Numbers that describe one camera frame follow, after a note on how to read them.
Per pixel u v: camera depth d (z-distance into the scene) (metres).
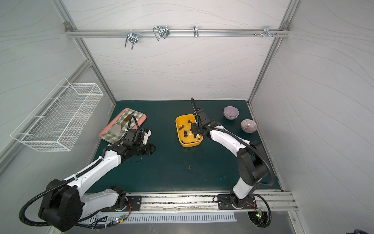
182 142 0.93
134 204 0.74
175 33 0.81
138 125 1.03
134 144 0.66
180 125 1.04
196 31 0.78
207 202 0.75
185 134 0.98
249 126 1.04
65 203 0.39
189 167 0.85
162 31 0.77
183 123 1.05
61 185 0.41
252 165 0.45
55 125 0.67
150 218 0.70
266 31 0.77
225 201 0.74
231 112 1.11
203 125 0.68
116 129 1.01
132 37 0.78
